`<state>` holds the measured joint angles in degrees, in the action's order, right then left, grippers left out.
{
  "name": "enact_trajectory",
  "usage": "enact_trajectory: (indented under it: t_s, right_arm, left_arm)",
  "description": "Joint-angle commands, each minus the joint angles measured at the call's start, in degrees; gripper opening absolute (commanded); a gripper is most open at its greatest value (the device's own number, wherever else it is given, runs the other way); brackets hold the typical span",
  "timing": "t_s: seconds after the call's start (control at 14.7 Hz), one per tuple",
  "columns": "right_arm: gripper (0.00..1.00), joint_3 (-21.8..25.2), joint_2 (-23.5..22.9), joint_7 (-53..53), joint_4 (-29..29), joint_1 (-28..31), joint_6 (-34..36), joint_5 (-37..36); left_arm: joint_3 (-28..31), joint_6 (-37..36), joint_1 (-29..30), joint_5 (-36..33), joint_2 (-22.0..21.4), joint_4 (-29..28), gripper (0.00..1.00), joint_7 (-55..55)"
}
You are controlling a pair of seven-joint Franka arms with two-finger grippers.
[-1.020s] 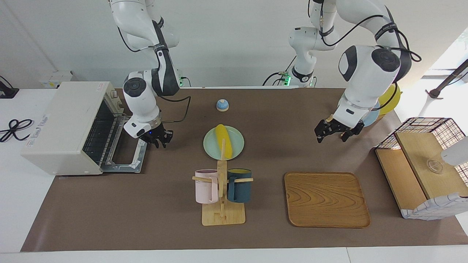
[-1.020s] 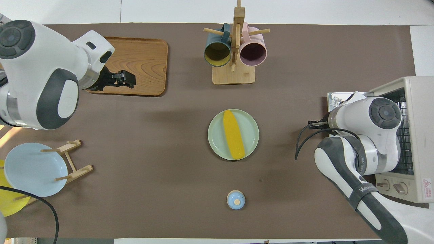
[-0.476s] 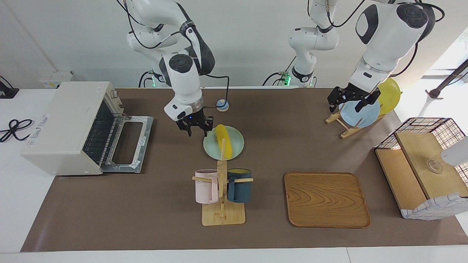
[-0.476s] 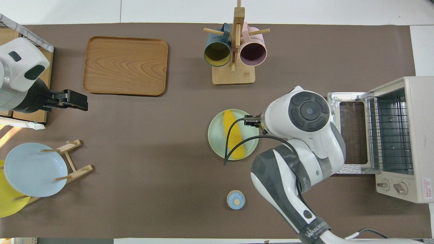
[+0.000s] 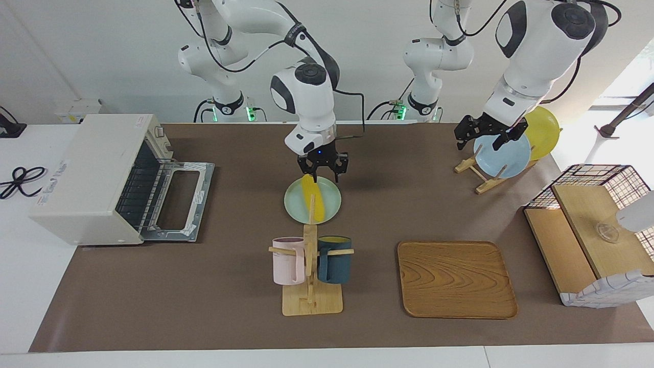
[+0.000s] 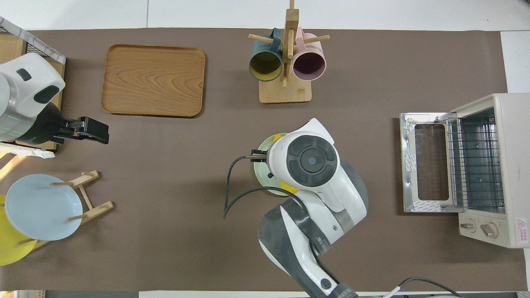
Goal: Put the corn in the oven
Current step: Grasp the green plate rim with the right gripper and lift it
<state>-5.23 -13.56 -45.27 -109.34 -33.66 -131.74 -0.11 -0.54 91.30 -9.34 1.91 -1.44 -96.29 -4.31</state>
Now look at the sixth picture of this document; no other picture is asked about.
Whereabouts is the oven wire rack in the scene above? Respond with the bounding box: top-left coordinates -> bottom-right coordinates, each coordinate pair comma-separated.
449,117 -> 506,207

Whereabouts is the pink mug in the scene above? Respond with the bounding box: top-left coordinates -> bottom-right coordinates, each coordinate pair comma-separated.
292,27 -> 327,82

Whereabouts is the beige toaster oven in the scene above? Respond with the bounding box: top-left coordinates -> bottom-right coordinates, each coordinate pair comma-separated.
449,93 -> 530,249

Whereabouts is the glass oven door with handle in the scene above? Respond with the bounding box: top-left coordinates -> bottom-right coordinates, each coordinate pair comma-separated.
400,112 -> 464,214

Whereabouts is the pale green plate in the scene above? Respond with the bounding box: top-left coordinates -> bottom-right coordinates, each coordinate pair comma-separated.
253,132 -> 296,197

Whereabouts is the wooden box with mesh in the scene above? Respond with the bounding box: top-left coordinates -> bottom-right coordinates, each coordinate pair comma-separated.
0,17 -> 67,159

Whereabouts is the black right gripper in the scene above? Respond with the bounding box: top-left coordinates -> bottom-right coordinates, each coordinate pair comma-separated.
251,148 -> 270,167

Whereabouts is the wooden serving tray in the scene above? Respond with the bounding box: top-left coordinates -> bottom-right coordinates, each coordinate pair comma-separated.
101,44 -> 206,118

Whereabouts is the dark blue mug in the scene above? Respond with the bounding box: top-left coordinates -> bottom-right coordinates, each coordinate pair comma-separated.
249,28 -> 283,82

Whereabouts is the yellow corn cob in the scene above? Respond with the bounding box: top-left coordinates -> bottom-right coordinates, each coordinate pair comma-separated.
269,133 -> 299,195

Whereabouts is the wooden plate rack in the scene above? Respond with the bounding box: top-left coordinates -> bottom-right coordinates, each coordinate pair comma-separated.
17,170 -> 114,251

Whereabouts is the wooden mug tree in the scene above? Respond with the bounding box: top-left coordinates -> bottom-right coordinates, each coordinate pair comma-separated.
248,0 -> 330,104

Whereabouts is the brown table mat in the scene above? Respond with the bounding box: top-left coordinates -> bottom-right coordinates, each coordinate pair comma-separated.
0,28 -> 528,291

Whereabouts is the yellow plate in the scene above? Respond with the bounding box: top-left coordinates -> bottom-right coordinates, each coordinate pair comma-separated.
0,195 -> 38,266

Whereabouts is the light blue plate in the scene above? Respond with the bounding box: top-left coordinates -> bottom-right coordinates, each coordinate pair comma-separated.
5,174 -> 83,241

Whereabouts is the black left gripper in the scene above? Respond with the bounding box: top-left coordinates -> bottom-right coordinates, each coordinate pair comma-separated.
63,117 -> 110,145

